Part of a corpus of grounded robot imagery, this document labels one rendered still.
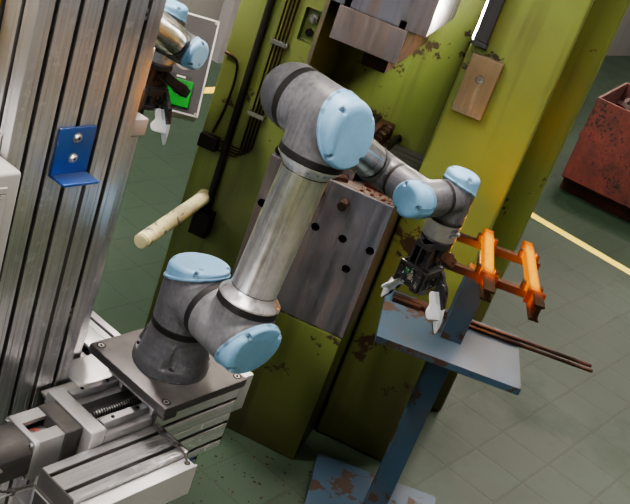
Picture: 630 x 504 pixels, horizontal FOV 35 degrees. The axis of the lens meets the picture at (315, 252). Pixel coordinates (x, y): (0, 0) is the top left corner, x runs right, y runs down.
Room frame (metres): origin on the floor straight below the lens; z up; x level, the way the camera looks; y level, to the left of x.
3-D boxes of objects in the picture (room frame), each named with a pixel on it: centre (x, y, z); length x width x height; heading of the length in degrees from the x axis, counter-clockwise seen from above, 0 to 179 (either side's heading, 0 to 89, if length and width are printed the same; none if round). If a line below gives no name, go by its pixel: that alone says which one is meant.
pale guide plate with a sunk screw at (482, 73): (2.77, -0.26, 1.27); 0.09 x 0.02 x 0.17; 80
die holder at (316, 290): (2.91, -0.02, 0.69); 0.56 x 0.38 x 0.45; 170
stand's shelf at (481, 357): (2.46, -0.43, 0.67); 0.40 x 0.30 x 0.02; 89
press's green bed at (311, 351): (2.91, -0.02, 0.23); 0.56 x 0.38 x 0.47; 170
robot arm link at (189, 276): (1.64, 0.19, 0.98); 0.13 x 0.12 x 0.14; 50
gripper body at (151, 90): (2.41, 0.53, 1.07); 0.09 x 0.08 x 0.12; 148
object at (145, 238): (2.67, 0.42, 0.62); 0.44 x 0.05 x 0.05; 170
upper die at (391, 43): (2.91, 0.03, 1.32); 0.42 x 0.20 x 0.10; 170
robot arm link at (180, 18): (2.41, 0.53, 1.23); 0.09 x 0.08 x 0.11; 156
